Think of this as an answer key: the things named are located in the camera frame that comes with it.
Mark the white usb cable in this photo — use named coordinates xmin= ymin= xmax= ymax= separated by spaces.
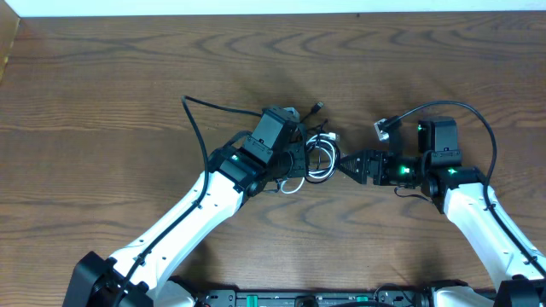
xmin=279 ymin=132 xmax=341 ymax=195

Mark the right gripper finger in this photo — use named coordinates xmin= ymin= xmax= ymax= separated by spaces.
xmin=340 ymin=150 xmax=366 ymax=167
xmin=339 ymin=165 xmax=367 ymax=184

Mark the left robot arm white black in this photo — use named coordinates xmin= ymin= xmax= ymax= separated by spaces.
xmin=63 ymin=107 xmax=307 ymax=306

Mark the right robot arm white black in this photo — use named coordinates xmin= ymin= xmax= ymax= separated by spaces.
xmin=338 ymin=116 xmax=545 ymax=306

